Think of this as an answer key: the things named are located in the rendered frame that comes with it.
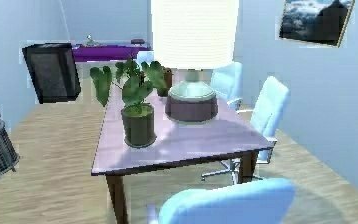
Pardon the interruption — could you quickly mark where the framed dark landscape picture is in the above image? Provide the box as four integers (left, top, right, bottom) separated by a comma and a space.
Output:
278, 0, 356, 48

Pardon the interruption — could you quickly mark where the table lamp white shade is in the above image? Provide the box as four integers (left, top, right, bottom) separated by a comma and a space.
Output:
150, 0, 241, 124

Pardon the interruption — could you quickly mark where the light blue office chair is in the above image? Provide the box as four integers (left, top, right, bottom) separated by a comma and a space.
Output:
147, 177, 297, 224
200, 75, 291, 185
209, 61, 244, 110

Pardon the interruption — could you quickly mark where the small silver ornament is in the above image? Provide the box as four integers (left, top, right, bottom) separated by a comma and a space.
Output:
84, 34, 97, 47

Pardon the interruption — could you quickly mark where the purple bed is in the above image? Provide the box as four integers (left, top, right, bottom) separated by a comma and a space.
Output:
71, 41, 154, 63

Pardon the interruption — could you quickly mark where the brown vase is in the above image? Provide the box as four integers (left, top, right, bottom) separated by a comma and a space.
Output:
157, 66, 174, 98

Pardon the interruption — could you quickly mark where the pale purple dining table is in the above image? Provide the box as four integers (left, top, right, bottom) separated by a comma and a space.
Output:
90, 68, 276, 224

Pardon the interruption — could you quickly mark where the green house plant dark pot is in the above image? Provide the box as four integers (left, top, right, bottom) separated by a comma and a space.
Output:
89, 55, 168, 149

